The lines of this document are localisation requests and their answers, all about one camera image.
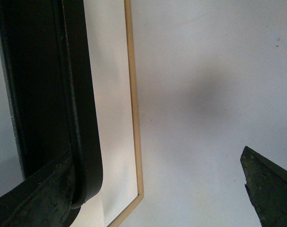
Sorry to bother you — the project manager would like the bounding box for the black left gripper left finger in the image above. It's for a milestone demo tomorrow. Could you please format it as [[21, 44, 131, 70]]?
[[0, 154, 75, 227]]

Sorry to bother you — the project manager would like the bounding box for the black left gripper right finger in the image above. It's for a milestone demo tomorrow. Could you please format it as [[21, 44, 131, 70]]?
[[240, 146, 287, 227]]

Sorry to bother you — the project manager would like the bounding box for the wooden drawer cabinet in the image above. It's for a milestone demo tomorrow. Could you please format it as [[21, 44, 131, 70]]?
[[109, 0, 144, 227]]

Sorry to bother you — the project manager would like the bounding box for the white lower drawer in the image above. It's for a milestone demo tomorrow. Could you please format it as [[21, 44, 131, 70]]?
[[84, 0, 137, 225]]

